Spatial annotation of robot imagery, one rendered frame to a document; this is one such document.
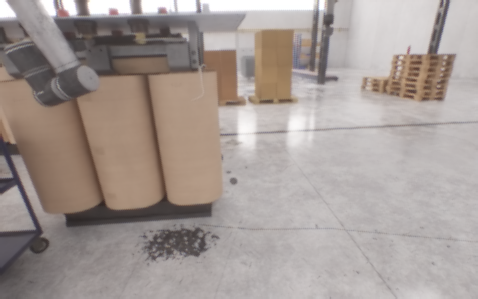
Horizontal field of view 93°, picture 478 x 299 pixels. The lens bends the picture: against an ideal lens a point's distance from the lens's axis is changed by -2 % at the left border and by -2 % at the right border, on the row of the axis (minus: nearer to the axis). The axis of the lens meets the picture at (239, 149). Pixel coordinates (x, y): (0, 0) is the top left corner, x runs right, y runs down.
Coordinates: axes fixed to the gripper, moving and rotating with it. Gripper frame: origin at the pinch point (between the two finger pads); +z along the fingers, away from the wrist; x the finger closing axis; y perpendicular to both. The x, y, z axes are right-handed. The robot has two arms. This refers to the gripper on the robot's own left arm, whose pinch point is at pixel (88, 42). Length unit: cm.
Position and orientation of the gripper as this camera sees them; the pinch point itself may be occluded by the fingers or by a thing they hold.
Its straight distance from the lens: 155.5
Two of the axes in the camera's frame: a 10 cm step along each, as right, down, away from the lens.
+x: -9.7, -0.7, 2.5
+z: 2.5, -5.5, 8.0
